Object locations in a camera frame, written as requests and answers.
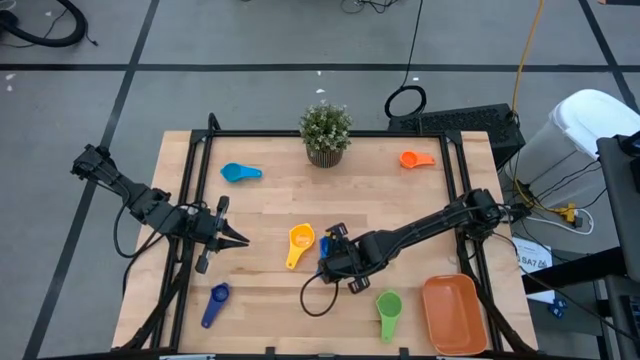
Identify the orange plastic basket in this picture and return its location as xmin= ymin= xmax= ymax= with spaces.
xmin=420 ymin=272 xmax=489 ymax=357

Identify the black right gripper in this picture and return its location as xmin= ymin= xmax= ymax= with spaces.
xmin=317 ymin=222 xmax=374 ymax=295

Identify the small navy measuring cup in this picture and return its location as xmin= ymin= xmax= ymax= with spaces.
xmin=200 ymin=281 xmax=232 ymax=330

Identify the small blue object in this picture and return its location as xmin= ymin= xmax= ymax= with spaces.
xmin=547 ymin=297 xmax=569 ymax=320

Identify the cyan measuring cup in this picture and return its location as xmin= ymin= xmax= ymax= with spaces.
xmin=219 ymin=161 xmax=264 ymax=185

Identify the black computer case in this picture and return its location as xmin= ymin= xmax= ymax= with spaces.
xmin=387 ymin=103 xmax=527 ymax=171

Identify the black coiled floor cable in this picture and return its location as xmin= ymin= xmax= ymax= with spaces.
xmin=383 ymin=0 xmax=428 ymax=120

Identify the black metal table frame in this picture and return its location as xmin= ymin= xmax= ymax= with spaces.
xmin=118 ymin=112 xmax=539 ymax=360

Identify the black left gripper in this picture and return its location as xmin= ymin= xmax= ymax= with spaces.
xmin=187 ymin=195 xmax=250 ymax=275

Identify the black vacuum hose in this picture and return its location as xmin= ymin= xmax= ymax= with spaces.
xmin=0 ymin=0 xmax=99 ymax=50

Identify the white cable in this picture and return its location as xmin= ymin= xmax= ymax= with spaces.
xmin=524 ymin=207 xmax=596 ymax=236

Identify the medium blue measuring cup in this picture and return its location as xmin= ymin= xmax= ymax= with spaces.
xmin=317 ymin=234 xmax=332 ymax=277

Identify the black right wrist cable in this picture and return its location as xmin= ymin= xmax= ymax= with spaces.
xmin=299 ymin=272 xmax=342 ymax=318

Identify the green measuring cup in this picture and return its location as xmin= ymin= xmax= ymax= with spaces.
xmin=375 ymin=289 xmax=404 ymax=345

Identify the black cable bundle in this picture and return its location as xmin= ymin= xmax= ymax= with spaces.
xmin=339 ymin=0 xmax=401 ymax=15

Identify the yellow extension cable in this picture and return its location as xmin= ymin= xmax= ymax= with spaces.
xmin=509 ymin=0 xmax=582 ymax=227

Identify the black side table frame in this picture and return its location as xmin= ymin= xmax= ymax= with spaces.
xmin=520 ymin=245 xmax=640 ymax=360

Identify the orange measuring cup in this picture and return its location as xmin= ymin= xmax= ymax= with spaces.
xmin=398 ymin=150 xmax=436 ymax=171

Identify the potted plant in striped pot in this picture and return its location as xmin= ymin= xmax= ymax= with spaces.
xmin=298 ymin=99 xmax=354 ymax=170

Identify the yellow measuring cup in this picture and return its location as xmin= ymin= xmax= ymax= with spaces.
xmin=284 ymin=222 xmax=317 ymax=272

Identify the black desk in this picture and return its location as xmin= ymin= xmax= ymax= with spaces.
xmin=595 ymin=130 xmax=640 ymax=284

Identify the white paper label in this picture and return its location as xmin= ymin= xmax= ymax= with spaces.
xmin=512 ymin=235 xmax=554 ymax=276

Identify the white plastic bin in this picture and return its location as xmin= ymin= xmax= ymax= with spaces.
xmin=503 ymin=88 xmax=640 ymax=187

